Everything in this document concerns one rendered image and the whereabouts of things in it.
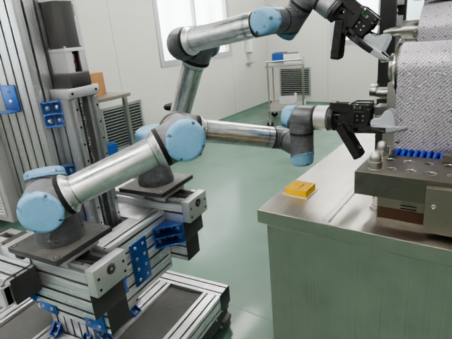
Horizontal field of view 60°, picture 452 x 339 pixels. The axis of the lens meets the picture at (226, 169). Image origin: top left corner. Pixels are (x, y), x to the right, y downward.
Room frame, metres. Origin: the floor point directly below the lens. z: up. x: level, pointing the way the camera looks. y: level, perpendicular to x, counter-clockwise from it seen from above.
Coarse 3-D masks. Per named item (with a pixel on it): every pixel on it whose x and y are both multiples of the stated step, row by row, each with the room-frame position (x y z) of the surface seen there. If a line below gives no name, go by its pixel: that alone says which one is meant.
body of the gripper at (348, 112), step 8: (336, 104) 1.11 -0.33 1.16; (344, 104) 1.10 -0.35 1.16; (352, 104) 1.07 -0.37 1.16; (360, 104) 1.06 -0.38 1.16; (368, 104) 1.08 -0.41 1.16; (328, 112) 1.12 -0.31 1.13; (336, 112) 1.12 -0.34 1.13; (344, 112) 1.11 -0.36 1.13; (352, 112) 1.07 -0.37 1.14; (360, 112) 1.06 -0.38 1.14; (368, 112) 1.05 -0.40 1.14; (328, 120) 1.11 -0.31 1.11; (336, 120) 1.12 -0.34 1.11; (344, 120) 1.10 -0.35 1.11; (352, 120) 1.07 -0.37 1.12; (360, 120) 1.07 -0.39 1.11; (368, 120) 1.06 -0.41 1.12; (328, 128) 1.12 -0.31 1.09; (352, 128) 1.07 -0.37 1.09
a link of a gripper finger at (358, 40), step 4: (352, 36) 1.12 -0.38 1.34; (356, 36) 1.11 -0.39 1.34; (352, 40) 1.12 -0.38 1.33; (356, 40) 1.11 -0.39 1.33; (360, 40) 1.11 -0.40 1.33; (356, 44) 1.11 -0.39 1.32; (360, 44) 1.11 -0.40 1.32; (364, 44) 1.11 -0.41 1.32; (364, 48) 1.10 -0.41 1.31; (368, 48) 1.10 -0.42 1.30; (372, 48) 1.10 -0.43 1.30; (368, 52) 1.10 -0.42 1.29
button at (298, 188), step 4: (296, 180) 1.14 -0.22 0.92; (292, 184) 1.11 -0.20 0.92; (296, 184) 1.11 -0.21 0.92; (300, 184) 1.10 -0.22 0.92; (304, 184) 1.10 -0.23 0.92; (308, 184) 1.10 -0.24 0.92; (312, 184) 1.10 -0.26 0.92; (288, 188) 1.09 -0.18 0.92; (292, 188) 1.08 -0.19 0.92; (296, 188) 1.07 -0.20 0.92; (300, 188) 1.07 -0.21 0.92; (304, 188) 1.07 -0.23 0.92; (308, 188) 1.07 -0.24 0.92; (312, 188) 1.09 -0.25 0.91; (288, 192) 1.09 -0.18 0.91; (292, 192) 1.08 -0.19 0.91; (296, 192) 1.07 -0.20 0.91; (300, 192) 1.06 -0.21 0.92; (304, 192) 1.05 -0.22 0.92; (308, 192) 1.06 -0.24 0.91; (300, 196) 1.06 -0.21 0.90; (304, 196) 1.05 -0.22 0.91
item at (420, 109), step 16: (400, 96) 1.03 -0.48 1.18; (416, 96) 1.00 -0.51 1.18; (432, 96) 0.98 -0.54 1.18; (448, 96) 0.96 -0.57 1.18; (400, 112) 1.03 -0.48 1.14; (416, 112) 1.00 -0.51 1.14; (432, 112) 0.98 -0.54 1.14; (448, 112) 0.96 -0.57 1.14; (416, 128) 1.00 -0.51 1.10; (432, 128) 0.98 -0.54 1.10; (448, 128) 0.96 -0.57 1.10; (400, 144) 1.02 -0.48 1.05; (416, 144) 1.00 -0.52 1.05; (432, 144) 0.97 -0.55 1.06; (448, 144) 0.95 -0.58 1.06
